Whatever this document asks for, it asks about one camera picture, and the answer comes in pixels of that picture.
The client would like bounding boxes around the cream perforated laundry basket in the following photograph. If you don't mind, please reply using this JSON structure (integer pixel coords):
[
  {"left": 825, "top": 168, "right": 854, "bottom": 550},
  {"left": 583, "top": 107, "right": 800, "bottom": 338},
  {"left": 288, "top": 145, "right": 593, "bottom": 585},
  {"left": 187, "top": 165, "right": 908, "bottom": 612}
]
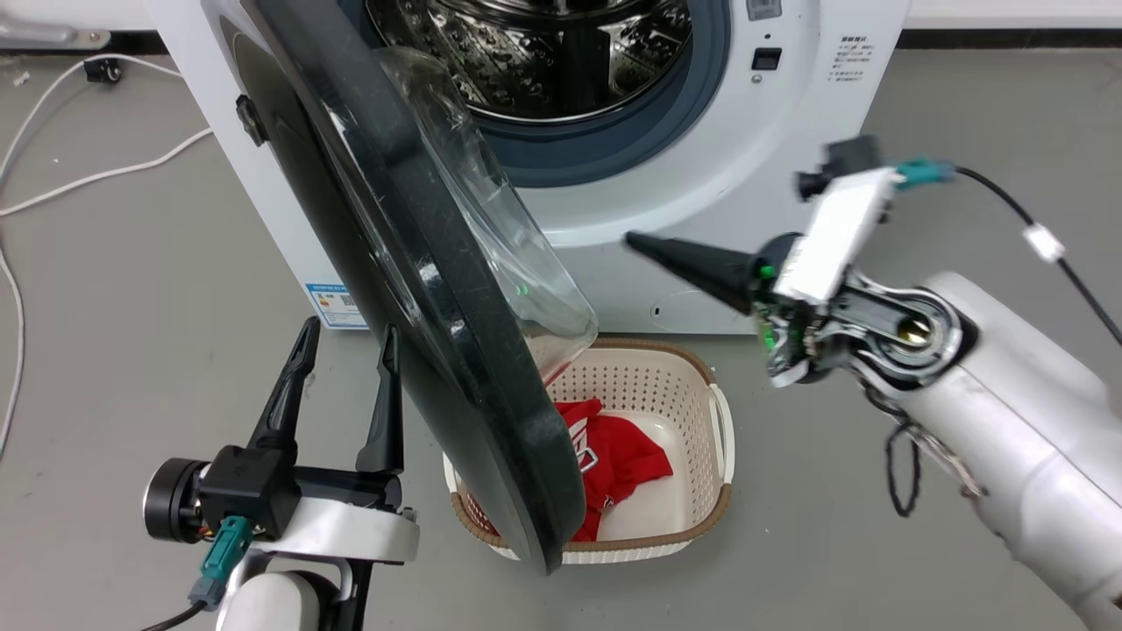
[{"left": 443, "top": 337, "right": 735, "bottom": 564}]

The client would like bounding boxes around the steel washer drum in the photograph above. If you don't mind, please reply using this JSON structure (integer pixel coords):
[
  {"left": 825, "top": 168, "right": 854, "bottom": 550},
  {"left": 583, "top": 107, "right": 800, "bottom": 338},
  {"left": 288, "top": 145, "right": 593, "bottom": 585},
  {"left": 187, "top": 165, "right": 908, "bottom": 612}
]
[{"left": 364, "top": 0, "right": 693, "bottom": 124}]

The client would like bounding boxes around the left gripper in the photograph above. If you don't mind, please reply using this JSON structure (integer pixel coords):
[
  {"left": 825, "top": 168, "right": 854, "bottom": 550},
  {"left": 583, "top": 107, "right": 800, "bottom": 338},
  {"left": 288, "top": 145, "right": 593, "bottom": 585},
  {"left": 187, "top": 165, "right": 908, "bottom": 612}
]
[{"left": 248, "top": 316, "right": 421, "bottom": 564}]

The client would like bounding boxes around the black cable with white tag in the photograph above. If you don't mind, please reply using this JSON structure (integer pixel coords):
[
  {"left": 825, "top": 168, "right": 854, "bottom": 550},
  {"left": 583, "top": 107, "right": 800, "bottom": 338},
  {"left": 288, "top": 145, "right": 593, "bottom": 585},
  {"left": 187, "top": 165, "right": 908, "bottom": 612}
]
[{"left": 954, "top": 167, "right": 1122, "bottom": 347}]

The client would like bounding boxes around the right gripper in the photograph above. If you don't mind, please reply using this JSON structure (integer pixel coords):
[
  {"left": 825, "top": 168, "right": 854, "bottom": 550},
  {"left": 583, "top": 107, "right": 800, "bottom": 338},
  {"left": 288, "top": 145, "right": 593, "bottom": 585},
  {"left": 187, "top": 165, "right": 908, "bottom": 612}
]
[{"left": 624, "top": 168, "right": 902, "bottom": 388}]

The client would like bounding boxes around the red garment with white print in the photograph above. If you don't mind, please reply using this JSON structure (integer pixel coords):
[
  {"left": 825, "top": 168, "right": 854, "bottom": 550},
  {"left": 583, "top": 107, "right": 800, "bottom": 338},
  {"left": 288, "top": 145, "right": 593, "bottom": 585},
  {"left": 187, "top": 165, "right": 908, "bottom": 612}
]
[{"left": 554, "top": 399, "right": 674, "bottom": 542}]

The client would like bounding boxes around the white front-load washing machine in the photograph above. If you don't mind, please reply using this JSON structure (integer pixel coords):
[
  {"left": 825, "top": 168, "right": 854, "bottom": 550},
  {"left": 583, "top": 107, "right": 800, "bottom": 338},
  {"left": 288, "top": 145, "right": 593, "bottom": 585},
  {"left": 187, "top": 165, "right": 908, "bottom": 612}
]
[{"left": 145, "top": 0, "right": 913, "bottom": 338}]

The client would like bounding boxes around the black round glass washer door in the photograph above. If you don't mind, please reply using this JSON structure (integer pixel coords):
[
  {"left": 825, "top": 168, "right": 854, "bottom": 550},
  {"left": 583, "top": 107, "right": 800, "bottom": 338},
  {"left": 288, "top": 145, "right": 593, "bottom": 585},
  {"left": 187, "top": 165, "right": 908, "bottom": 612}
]
[{"left": 203, "top": 0, "right": 601, "bottom": 575}]

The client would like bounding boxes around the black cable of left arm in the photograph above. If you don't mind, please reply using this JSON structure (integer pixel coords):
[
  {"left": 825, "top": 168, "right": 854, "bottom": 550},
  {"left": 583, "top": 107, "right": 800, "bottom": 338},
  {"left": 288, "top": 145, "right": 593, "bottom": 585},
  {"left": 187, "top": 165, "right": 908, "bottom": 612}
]
[{"left": 136, "top": 600, "right": 211, "bottom": 631}]

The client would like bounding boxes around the blue energy label sticker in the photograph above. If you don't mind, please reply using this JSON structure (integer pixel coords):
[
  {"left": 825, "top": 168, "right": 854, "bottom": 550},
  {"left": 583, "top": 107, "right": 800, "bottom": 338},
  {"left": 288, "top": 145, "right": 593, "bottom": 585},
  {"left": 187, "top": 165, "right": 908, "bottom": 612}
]
[{"left": 305, "top": 282, "right": 369, "bottom": 331}]

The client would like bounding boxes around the short black looped arm cable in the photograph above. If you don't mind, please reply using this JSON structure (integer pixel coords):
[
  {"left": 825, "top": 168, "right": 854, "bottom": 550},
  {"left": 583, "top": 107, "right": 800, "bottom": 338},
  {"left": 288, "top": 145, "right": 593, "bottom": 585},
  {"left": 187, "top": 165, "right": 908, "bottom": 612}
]
[{"left": 884, "top": 419, "right": 923, "bottom": 518}]

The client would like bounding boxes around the grey-blue rubber door gasket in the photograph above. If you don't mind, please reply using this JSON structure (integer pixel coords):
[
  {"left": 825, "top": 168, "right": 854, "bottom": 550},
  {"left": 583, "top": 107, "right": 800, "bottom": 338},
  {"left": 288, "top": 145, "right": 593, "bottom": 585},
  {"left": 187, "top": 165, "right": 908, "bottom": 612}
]
[{"left": 337, "top": 0, "right": 733, "bottom": 189}]

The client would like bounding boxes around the white floor cable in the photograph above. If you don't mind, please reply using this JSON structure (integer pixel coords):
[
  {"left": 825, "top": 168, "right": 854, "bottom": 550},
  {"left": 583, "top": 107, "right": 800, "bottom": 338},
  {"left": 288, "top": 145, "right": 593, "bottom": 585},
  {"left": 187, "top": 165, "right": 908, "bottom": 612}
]
[
  {"left": 0, "top": 54, "right": 185, "bottom": 185},
  {"left": 0, "top": 250, "right": 25, "bottom": 461},
  {"left": 0, "top": 128, "right": 214, "bottom": 217}
]

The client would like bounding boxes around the grey flat plastic piece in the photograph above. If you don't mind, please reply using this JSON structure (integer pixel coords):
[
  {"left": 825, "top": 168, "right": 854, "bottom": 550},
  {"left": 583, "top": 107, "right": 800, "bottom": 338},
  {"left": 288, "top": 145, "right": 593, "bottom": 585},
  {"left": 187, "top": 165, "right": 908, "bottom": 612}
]
[{"left": 0, "top": 19, "right": 112, "bottom": 52}]

